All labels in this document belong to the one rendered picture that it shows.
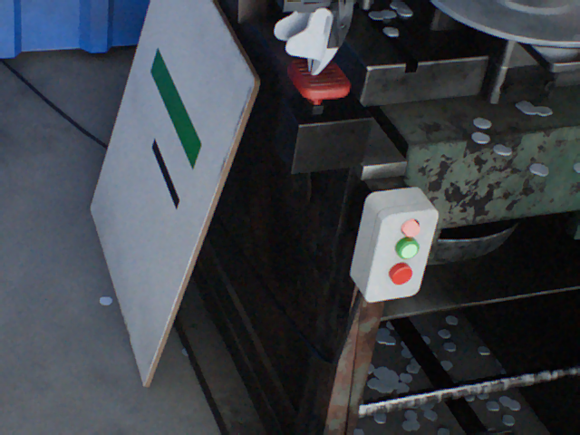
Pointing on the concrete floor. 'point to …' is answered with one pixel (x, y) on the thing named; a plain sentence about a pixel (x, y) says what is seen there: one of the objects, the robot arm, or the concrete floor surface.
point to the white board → (169, 162)
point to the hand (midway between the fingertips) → (320, 62)
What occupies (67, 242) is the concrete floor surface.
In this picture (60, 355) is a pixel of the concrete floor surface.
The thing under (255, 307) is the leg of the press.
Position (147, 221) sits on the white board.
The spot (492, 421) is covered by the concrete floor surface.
